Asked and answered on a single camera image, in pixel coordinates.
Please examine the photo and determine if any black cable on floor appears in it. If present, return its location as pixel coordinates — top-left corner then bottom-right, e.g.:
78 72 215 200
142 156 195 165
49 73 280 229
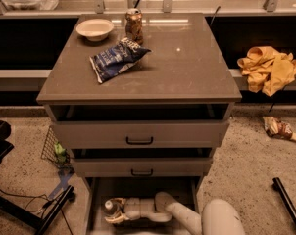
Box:
0 179 74 235

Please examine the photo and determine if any middle grey drawer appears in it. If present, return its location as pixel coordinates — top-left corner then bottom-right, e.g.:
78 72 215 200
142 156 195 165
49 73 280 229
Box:
72 148 213 177

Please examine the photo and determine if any clear plastic water bottle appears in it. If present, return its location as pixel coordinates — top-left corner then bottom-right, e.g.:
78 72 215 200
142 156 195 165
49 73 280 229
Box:
104 199 122 218

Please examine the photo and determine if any white bowl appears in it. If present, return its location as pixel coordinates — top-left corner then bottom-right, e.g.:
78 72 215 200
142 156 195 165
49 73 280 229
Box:
75 19 114 42

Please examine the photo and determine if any green object in basket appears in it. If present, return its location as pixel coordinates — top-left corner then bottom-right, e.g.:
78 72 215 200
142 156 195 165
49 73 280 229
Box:
54 142 67 164

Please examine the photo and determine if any yellow cloth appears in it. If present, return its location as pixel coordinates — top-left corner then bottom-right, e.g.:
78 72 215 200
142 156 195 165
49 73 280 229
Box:
237 46 296 97

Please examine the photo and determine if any brown snack wrapper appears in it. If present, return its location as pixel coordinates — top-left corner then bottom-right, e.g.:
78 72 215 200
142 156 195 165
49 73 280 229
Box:
263 117 296 142

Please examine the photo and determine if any grey drawer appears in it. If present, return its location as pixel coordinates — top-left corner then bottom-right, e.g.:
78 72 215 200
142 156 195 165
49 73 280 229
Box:
47 103 233 149
72 148 213 177
85 177 198 235

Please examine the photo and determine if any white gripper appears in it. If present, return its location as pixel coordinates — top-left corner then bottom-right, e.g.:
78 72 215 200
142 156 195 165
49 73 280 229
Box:
105 198 141 224

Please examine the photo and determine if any wire mesh basket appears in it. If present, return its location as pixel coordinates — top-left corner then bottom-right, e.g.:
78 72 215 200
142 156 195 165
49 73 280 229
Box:
41 127 70 168

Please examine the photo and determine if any grey drawer cabinet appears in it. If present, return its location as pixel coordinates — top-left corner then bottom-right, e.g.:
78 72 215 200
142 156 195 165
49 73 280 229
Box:
37 14 241 235

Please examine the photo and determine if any bottom grey drawer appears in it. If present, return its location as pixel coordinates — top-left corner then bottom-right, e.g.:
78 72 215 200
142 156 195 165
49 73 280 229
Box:
85 177 198 235

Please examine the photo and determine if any top grey drawer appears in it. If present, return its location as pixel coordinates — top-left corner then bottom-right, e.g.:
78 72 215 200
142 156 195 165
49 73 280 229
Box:
47 103 233 149

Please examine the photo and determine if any crushed brown soda can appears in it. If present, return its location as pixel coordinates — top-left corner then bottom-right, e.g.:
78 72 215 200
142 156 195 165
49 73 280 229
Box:
125 8 143 45

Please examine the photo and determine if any black stand leg left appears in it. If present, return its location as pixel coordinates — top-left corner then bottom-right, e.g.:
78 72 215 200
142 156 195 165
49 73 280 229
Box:
0 186 74 235

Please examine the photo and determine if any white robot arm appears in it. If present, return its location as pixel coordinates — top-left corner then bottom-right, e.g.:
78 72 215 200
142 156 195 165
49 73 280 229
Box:
104 192 245 235

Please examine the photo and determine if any blue chip bag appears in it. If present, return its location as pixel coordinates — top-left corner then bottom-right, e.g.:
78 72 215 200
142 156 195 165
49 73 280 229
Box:
89 37 150 84

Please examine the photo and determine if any black bar right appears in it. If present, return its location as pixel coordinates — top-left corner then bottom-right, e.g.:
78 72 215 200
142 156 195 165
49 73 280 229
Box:
272 177 296 226

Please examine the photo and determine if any blue tape cross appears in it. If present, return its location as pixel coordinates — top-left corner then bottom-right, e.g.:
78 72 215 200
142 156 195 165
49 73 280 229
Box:
48 168 74 199

